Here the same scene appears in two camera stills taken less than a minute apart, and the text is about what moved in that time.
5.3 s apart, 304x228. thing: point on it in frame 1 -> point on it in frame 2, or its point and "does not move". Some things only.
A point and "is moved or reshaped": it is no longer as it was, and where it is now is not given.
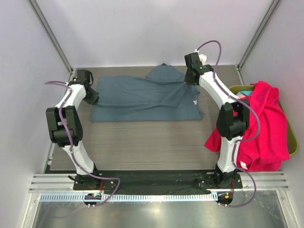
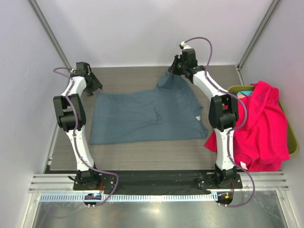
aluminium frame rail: (63, 183) does not move
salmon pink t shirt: (241, 96) does not move
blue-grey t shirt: (162, 96) is moved or reshaped
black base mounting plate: (156, 182) does not move
